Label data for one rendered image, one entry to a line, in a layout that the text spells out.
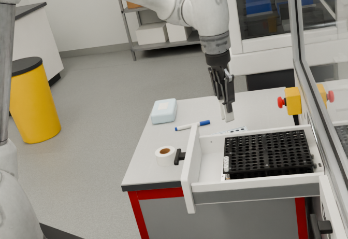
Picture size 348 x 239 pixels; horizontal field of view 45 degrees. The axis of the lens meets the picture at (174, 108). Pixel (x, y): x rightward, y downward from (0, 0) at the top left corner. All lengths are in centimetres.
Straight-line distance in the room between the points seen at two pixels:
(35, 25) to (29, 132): 158
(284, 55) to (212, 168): 82
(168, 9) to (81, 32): 468
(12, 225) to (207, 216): 65
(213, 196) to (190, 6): 54
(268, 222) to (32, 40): 384
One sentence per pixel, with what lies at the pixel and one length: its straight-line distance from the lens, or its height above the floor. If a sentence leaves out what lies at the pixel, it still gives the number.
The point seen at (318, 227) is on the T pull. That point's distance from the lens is 90.
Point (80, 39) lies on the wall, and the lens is 601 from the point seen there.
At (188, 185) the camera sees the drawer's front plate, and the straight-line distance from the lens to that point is 106.
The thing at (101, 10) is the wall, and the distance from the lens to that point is 575.
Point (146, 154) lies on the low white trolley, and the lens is 153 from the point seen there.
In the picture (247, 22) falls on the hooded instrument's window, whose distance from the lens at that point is 187.
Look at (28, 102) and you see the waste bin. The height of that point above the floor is 37.
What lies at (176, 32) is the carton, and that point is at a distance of 506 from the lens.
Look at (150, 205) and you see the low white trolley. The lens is 145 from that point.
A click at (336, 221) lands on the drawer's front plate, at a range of 89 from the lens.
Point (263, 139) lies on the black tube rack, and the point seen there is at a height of 90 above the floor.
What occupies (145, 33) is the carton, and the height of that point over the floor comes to 28.
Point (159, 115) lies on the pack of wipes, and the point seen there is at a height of 80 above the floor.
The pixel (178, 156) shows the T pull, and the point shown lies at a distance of 117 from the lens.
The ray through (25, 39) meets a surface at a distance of 477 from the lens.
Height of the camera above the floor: 151
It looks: 24 degrees down
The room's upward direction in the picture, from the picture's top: 12 degrees counter-clockwise
